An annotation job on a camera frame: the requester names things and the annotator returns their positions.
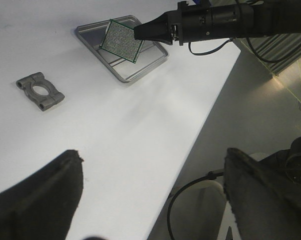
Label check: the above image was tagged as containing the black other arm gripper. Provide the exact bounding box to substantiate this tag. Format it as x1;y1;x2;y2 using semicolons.
133;0;254;46

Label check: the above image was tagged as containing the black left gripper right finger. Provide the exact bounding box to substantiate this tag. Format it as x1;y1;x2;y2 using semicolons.
223;148;301;240

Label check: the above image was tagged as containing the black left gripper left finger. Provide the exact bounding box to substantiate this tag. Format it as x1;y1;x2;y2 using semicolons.
0;150;83;240

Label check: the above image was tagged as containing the green perforated circuit board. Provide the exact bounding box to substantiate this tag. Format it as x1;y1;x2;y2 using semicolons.
100;19;145;64

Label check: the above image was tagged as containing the silver metal tray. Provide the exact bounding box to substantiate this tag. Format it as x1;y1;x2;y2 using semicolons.
74;20;169;83

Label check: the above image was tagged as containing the grey metal clamp block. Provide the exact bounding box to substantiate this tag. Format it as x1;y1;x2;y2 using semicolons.
16;72;65;112

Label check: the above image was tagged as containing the black cable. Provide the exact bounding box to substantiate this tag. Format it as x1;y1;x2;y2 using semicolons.
188;37;235;57

